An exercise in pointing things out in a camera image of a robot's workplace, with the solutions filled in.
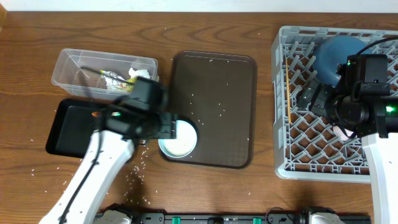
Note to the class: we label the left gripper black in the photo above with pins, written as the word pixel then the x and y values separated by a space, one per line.
pixel 171 130

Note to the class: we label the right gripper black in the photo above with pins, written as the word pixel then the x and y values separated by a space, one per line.
pixel 319 105

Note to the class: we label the light blue rice bowl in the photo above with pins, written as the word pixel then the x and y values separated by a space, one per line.
pixel 184 143

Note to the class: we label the pink cup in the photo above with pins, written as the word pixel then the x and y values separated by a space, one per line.
pixel 343 134

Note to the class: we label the dark blue bowl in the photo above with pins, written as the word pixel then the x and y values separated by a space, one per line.
pixel 332 52

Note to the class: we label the wooden chopstick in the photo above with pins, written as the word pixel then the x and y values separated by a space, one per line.
pixel 287 88

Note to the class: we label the white tissue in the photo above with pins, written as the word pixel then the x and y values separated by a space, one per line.
pixel 139 73

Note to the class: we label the yellow green snack wrapper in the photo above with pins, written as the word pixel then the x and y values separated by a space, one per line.
pixel 116 82

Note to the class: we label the orange carrot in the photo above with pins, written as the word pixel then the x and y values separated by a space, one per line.
pixel 95 114

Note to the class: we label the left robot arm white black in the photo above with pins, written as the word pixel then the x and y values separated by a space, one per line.
pixel 120 124

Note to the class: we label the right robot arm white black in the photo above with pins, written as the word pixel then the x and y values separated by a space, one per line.
pixel 361 103

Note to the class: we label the grey dishwasher rack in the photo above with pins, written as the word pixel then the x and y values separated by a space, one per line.
pixel 307 148

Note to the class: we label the brown serving tray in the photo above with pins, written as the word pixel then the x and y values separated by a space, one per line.
pixel 217 94

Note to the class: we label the clear plastic bin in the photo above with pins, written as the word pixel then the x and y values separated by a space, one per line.
pixel 78 71

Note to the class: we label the black tray bin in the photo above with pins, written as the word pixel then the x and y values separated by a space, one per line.
pixel 73 125

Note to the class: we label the black rail at table edge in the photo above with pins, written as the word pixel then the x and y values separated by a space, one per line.
pixel 121 214

